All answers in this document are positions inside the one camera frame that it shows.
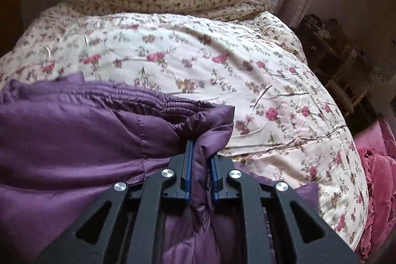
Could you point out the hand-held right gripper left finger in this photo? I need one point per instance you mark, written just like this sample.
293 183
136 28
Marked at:
189 165

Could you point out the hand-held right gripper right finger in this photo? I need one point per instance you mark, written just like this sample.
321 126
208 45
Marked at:
213 177

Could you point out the purple puffer jacket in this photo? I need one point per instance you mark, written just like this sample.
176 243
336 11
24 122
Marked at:
77 140

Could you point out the large-floral bedspread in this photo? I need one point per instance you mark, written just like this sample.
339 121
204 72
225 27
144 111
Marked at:
191 60

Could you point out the rattan chair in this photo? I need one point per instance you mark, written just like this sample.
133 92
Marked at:
352 97

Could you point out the folded small-floral quilt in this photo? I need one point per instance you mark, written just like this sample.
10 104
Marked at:
173 1

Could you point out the pink ruffled blanket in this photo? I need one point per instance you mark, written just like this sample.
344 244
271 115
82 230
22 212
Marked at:
379 177

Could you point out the wooden side table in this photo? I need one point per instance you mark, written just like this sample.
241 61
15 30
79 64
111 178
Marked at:
331 50

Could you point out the clutter of small bottles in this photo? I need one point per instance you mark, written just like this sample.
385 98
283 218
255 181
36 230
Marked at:
317 24

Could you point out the wooden wardrobe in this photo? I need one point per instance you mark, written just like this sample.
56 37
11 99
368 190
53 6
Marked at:
9 19

